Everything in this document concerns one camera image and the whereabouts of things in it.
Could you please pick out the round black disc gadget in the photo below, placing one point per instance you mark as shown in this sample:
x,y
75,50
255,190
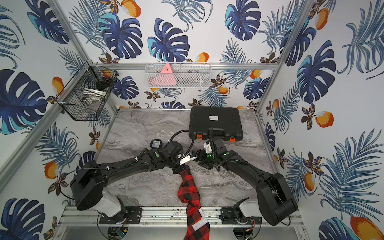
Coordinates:
x,y
156,144

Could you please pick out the pink triangular object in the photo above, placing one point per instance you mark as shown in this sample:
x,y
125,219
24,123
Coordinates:
x,y
165,78

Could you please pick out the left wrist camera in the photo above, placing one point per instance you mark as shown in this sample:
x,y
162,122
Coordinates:
x,y
191,156

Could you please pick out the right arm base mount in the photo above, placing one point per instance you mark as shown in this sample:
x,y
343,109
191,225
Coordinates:
x,y
234,216

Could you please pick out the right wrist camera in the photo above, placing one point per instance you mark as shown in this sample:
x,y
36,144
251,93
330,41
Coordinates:
x,y
208,147

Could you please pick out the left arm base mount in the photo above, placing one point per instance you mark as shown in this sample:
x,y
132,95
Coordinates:
x,y
131,215

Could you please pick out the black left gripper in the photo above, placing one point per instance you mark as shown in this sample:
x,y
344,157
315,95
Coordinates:
x,y
177,168

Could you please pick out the red plaid sleeved forearm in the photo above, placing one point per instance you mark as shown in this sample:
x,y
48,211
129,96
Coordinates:
x,y
198,228

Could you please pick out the black wire basket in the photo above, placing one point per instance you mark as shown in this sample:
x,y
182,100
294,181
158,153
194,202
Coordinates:
x,y
86,95

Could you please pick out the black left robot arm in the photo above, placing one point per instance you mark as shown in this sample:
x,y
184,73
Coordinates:
x,y
90,180

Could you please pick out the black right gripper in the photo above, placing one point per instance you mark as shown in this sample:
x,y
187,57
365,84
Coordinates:
x,y
201,153

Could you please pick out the black plastic tool case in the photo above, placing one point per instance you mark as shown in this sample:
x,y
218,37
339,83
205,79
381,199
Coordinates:
x,y
217,122

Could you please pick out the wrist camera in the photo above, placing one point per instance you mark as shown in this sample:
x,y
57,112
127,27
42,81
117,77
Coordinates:
x,y
208,147
191,156

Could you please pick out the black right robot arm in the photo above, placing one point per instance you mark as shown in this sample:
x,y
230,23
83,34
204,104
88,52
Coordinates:
x,y
274,198

